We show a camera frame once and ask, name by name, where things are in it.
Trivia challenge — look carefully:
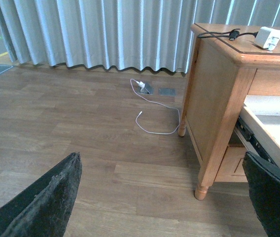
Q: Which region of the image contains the open grey floor socket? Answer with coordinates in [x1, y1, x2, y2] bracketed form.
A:
[139, 83, 154, 94]

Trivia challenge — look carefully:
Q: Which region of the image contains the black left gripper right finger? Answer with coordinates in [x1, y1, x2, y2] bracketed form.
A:
[243, 151, 280, 237]

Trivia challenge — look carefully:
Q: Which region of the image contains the wooden drawer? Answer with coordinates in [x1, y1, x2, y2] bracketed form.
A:
[215, 146, 247, 182]
[236, 95, 280, 168]

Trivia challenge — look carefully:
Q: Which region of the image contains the white plug in socket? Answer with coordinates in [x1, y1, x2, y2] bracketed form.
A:
[136, 81, 145, 89]

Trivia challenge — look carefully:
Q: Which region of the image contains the white floor cable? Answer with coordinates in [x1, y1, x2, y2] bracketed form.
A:
[130, 79, 180, 135]

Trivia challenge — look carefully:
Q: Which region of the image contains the white charger adapter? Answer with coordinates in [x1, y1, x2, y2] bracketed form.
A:
[254, 27, 280, 51]

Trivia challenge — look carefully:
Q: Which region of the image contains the black charger cable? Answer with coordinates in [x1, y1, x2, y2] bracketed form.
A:
[197, 29, 260, 41]

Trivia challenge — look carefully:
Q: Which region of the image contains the grey pleated curtain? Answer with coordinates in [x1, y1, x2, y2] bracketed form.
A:
[0, 0, 280, 73]

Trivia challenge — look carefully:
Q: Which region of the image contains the wooden nightstand cabinet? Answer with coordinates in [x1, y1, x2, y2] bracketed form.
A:
[178, 23, 280, 200]

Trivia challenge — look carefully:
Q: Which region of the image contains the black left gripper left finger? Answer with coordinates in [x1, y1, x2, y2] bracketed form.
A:
[0, 153, 82, 237]

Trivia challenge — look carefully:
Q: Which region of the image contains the closed grey floor socket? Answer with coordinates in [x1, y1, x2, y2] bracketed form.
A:
[158, 88, 176, 96]

